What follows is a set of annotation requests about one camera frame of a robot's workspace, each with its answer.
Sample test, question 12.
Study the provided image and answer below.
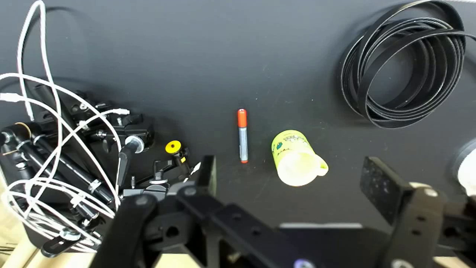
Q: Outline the yellow mug cup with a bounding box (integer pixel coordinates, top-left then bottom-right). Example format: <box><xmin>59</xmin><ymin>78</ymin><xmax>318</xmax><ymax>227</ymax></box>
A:
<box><xmin>270</xmin><ymin>129</ymin><xmax>328</xmax><ymax>187</ymax></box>

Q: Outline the yellow topped ball head mount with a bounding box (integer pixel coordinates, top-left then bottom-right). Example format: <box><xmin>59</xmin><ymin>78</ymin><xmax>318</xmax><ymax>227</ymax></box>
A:
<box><xmin>153</xmin><ymin>139</ymin><xmax>190</xmax><ymax>181</ymax></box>

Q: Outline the white cable bundle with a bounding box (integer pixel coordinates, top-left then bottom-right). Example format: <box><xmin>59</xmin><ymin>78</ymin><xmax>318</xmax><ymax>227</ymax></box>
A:
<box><xmin>0</xmin><ymin>0</ymin><xmax>132</xmax><ymax>249</ymax></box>

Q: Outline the coiled black cable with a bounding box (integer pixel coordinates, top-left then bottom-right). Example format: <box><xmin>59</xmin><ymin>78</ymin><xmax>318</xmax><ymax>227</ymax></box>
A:
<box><xmin>338</xmin><ymin>0</ymin><xmax>469</xmax><ymax>130</ymax></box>

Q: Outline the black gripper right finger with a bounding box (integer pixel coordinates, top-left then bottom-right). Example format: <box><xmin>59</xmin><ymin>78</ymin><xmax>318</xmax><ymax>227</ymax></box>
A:
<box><xmin>359</xmin><ymin>156</ymin><xmax>411</xmax><ymax>224</ymax></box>

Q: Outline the orange capped grey pen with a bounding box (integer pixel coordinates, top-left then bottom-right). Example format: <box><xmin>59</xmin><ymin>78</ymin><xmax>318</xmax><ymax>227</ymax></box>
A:
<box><xmin>236</xmin><ymin>108</ymin><xmax>248</xmax><ymax>163</ymax></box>

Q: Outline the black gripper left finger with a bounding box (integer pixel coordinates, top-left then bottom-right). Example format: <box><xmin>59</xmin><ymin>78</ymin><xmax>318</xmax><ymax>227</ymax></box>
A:
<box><xmin>196</xmin><ymin>154</ymin><xmax>217</xmax><ymax>194</ymax></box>

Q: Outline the white round object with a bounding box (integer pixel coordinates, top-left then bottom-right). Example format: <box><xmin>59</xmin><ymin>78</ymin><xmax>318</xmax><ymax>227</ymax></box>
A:
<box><xmin>455</xmin><ymin>139</ymin><xmax>476</xmax><ymax>196</ymax></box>

